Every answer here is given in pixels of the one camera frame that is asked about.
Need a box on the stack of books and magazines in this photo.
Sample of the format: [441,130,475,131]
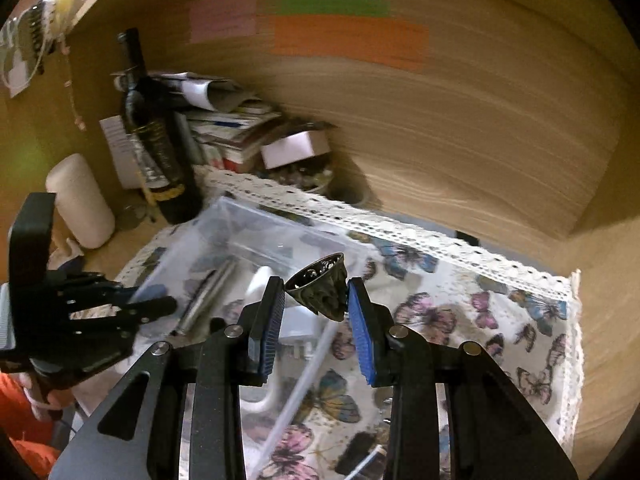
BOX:
[112,71,286,171]

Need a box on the white paper note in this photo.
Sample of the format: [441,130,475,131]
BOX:
[99,115,138,191]

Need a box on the orange clothing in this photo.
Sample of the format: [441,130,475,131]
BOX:
[0,372,63,480]

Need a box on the lace ribbon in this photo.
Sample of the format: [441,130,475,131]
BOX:
[22,2,48,68]

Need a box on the small dark ridged cup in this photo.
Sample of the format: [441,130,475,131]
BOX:
[285,252,349,322]

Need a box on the orange sticky note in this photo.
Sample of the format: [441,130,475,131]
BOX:
[267,15,431,73]

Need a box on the white hanging tag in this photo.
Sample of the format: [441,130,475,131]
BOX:
[7,57,36,97]

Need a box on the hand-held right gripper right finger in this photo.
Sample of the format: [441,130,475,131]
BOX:
[346,277,581,480]

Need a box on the butterfly print lace tablecloth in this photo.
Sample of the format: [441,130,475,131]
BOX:
[117,165,583,480]

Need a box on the white handheld electric device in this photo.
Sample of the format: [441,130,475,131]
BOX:
[245,266,328,358]

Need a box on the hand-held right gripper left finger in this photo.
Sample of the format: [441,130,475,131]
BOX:
[50,276,288,480]

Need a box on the beige cylinder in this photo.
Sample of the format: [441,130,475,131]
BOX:
[46,154,117,250]

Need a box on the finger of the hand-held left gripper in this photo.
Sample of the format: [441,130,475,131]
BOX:
[55,271,168,303]
[65,296,179,333]

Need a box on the dark wine bottle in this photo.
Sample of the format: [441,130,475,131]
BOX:
[117,29,203,226]

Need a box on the clear plastic storage box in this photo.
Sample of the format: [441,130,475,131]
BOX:
[117,197,376,480]

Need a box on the small white cardboard box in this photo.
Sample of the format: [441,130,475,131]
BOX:
[260,130,331,170]

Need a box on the black and yellow box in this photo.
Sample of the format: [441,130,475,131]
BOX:
[337,430,391,478]

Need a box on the pink sticky note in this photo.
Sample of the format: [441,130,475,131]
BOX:
[189,0,258,45]

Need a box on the silver metal pen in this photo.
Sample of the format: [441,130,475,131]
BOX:
[172,257,236,337]

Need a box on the green sticky note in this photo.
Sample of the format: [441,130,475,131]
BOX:
[277,0,391,18]

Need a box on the bowl of small trinkets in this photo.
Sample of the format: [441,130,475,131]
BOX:
[260,157,336,193]

